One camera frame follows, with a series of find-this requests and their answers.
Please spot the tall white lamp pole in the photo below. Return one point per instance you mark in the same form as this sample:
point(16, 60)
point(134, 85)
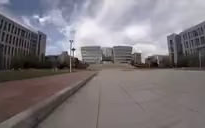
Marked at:
point(70, 56)

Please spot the red brick strip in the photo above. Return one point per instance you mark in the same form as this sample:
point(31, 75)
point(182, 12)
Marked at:
point(20, 95)

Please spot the large grey office building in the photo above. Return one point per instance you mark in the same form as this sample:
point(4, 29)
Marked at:
point(10, 36)

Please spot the low dark building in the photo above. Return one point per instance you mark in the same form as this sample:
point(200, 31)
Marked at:
point(56, 59)

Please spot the white twin-block building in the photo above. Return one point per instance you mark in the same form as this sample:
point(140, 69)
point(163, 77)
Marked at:
point(91, 55)

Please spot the pale distant building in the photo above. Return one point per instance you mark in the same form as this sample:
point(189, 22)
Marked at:
point(156, 59)

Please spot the short lamp pole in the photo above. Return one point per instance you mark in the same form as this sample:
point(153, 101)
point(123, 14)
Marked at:
point(73, 55)

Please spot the pale stone kerb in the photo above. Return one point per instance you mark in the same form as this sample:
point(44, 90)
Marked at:
point(40, 111)

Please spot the grey building with window grid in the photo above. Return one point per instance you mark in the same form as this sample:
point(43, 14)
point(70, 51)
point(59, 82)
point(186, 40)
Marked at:
point(196, 40)

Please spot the grass strip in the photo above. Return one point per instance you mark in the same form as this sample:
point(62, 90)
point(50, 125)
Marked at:
point(10, 76)

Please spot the grey paved plaza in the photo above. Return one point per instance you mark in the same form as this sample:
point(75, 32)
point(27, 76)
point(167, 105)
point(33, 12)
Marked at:
point(150, 100)

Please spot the wide pale stairway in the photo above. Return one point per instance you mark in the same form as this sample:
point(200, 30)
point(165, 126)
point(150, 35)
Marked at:
point(111, 66)

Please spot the row of trees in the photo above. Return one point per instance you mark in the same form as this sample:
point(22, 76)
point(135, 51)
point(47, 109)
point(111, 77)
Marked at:
point(30, 62)

